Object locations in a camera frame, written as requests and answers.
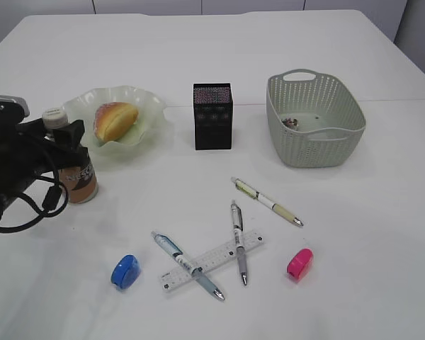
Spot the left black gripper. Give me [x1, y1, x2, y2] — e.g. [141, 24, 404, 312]
[0, 118, 89, 227]

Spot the beige and white pen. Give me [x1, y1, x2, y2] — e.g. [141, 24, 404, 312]
[231, 177, 304, 227]

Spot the pink pencil sharpener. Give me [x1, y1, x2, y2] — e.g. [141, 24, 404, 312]
[286, 248, 314, 282]

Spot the black mesh pen holder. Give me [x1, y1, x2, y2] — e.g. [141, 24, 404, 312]
[193, 83, 233, 150]

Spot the brown coffee bottle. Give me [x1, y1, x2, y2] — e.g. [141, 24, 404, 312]
[42, 108, 98, 204]

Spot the green wavy glass plate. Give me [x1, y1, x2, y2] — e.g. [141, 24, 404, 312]
[61, 85, 166, 156]

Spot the blue-grey pen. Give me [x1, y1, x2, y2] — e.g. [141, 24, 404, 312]
[151, 232, 225, 301]

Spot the grey pen with clip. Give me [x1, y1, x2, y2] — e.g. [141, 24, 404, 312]
[230, 200, 248, 286]

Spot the blue pencil sharpener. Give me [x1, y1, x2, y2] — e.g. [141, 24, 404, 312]
[110, 254, 141, 290]

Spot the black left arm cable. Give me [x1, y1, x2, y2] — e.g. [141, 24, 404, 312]
[0, 134, 70, 234]

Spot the small paper ball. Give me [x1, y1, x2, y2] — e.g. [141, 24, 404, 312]
[281, 118, 299, 130]

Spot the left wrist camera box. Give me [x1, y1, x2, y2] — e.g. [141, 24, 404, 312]
[0, 95, 30, 124]

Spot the grey-green plastic basket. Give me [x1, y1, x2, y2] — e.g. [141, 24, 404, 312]
[266, 69, 366, 168]

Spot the white plastic ruler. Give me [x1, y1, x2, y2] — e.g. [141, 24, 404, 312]
[159, 229, 264, 292]

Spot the orange bread roll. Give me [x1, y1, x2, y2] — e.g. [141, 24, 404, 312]
[93, 102, 139, 143]

